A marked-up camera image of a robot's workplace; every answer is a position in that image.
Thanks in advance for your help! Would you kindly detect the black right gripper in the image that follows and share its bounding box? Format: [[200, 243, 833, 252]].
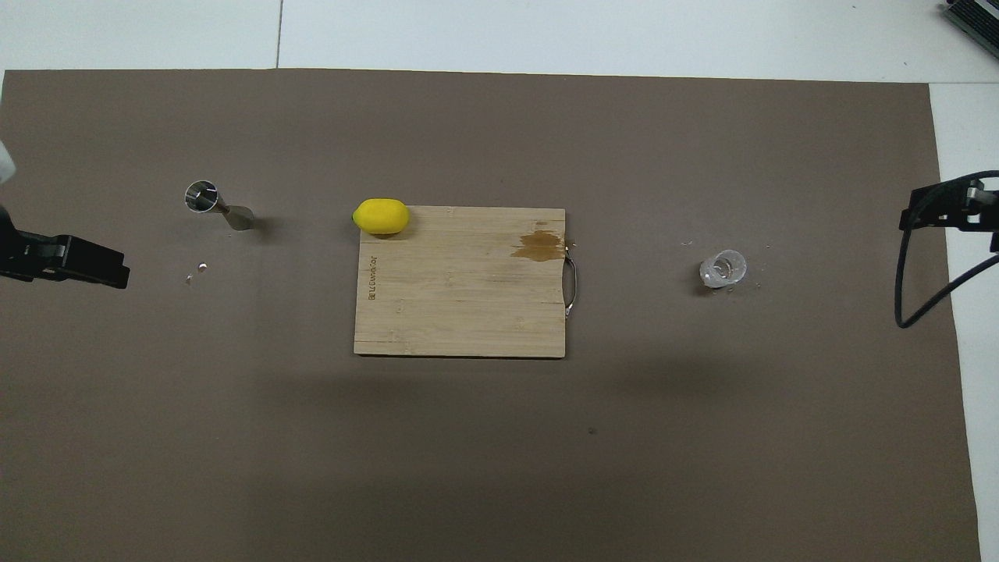
[[899, 176, 999, 254]]

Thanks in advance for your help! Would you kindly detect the brown table mat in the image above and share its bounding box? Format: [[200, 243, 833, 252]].
[[0, 69, 983, 562]]

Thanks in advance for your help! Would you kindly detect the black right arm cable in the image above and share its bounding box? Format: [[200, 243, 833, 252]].
[[894, 170, 999, 329]]

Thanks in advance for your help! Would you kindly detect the bamboo cutting board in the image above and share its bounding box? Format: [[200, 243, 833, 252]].
[[354, 206, 580, 359]]

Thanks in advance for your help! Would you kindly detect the steel jigger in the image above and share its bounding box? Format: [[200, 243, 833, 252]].
[[184, 180, 256, 232]]

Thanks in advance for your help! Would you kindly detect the yellow lemon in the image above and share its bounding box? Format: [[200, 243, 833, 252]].
[[352, 198, 411, 237]]

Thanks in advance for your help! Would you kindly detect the clear plastic cup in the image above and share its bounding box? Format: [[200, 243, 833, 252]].
[[699, 249, 748, 290]]

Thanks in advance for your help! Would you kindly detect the grey ribbed device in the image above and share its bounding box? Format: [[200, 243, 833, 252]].
[[940, 0, 999, 59]]

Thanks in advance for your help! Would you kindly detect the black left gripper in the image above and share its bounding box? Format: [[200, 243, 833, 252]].
[[0, 205, 131, 290]]

